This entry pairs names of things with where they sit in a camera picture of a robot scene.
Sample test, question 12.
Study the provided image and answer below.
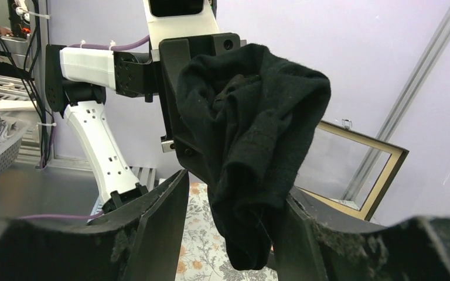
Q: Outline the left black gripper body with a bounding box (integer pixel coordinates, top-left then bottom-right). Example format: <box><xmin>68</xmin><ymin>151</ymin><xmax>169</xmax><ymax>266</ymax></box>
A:
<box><xmin>158</xmin><ymin>33</ymin><xmax>241</xmax><ymax>183</ymax></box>

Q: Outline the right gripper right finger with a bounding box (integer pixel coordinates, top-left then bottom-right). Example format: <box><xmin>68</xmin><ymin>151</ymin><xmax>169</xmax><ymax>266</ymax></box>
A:
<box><xmin>274</xmin><ymin>188</ymin><xmax>450</xmax><ymax>280</ymax></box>

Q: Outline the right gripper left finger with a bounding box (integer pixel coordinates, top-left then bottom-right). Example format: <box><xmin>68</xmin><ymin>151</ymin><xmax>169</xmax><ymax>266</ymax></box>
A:
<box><xmin>0</xmin><ymin>170</ymin><xmax>189</xmax><ymax>280</ymax></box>

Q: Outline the black garment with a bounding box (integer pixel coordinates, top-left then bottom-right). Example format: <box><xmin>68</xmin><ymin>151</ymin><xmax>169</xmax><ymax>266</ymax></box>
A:
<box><xmin>176</xmin><ymin>43</ymin><xmax>331</xmax><ymax>270</ymax></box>

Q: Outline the black wooden compartment box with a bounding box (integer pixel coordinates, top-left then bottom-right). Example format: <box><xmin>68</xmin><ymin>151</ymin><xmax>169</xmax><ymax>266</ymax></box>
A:
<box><xmin>295</xmin><ymin>121</ymin><xmax>409</xmax><ymax>221</ymax></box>

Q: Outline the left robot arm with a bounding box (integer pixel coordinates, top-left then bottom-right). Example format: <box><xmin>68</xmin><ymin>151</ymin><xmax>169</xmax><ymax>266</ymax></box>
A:
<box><xmin>45</xmin><ymin>33</ymin><xmax>245</xmax><ymax>213</ymax></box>

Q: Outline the floral patterned table mat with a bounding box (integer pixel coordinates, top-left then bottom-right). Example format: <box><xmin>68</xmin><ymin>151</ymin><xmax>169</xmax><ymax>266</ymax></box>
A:
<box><xmin>175</xmin><ymin>182</ymin><xmax>278</xmax><ymax>281</ymax></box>

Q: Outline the grey plastic laundry basket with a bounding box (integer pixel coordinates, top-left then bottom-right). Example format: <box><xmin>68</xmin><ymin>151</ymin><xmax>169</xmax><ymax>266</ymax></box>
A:
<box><xmin>0</xmin><ymin>116</ymin><xmax>32</xmax><ymax>175</ymax></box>

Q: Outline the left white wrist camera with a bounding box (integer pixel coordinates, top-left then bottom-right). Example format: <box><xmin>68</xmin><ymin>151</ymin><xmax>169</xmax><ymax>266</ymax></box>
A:
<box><xmin>144</xmin><ymin>1</ymin><xmax>220</xmax><ymax>50</ymax></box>

